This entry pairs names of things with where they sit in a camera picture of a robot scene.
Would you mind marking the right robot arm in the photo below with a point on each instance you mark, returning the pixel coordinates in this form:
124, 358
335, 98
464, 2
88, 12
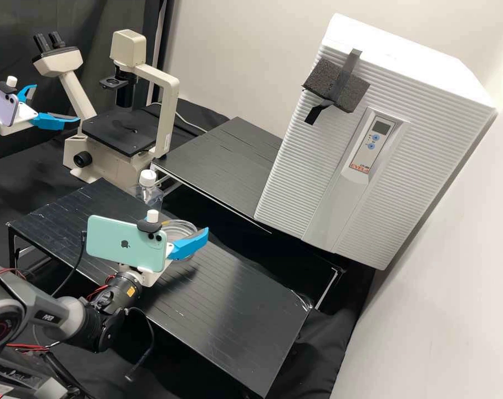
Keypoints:
64, 311

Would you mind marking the white-capped bottle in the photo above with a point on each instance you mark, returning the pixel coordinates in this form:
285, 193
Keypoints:
149, 195

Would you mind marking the incubator door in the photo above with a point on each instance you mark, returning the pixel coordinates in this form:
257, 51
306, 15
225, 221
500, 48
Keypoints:
317, 174

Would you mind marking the black platform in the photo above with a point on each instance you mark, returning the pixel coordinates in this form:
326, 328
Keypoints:
218, 166
234, 316

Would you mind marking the white incubator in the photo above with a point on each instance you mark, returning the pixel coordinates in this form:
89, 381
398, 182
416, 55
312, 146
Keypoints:
401, 54

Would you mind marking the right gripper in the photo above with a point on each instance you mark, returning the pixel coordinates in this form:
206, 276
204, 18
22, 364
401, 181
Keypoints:
153, 276

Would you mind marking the right wrist camera phone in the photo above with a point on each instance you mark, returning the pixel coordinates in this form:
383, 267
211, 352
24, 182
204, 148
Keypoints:
118, 243

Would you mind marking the petri dish lid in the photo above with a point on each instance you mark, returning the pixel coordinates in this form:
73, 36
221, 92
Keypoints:
178, 230

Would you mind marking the cream microscope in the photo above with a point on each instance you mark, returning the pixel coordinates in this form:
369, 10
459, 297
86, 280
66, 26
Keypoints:
110, 149

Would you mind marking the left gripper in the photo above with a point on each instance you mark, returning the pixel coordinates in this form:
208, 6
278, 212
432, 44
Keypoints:
26, 112

